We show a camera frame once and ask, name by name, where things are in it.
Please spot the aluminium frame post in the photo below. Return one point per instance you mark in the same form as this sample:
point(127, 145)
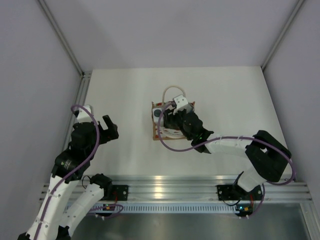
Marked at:
point(60, 35)
point(283, 32)

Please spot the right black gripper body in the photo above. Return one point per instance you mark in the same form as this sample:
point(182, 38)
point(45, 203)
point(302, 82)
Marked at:
point(176, 119)

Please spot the white slotted cable duct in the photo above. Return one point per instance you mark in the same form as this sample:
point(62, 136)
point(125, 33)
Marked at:
point(146, 208)

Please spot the patterned canvas bag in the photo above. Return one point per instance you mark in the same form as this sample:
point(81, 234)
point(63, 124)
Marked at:
point(166, 133)

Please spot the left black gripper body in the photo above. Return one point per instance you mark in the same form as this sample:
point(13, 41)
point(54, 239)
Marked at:
point(107, 135)

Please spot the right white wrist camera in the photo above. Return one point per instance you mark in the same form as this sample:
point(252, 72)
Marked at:
point(181, 103)

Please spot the right aluminium frame post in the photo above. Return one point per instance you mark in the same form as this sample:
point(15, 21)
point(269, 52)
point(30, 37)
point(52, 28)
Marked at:
point(283, 32)

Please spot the small white bottle grey cap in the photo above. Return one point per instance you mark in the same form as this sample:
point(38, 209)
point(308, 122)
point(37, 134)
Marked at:
point(156, 112)

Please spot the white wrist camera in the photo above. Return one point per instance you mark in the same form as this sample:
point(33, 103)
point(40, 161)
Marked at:
point(83, 115)
point(181, 103)

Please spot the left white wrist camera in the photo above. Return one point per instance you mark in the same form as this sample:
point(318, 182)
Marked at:
point(83, 115)

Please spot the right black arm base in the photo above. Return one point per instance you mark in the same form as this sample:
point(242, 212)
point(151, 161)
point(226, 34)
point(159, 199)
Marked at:
point(231, 192)

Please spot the left aluminium frame post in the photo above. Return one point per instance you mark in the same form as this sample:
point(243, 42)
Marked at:
point(60, 35)

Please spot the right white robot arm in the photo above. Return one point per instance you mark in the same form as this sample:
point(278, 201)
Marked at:
point(267, 156)

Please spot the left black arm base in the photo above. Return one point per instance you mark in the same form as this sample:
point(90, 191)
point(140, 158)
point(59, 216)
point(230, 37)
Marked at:
point(119, 193)

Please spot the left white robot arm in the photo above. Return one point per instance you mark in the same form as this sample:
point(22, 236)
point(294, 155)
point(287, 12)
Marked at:
point(54, 221)

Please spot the aluminium mounting rail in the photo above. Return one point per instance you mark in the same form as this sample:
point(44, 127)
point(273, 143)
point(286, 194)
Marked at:
point(200, 189)

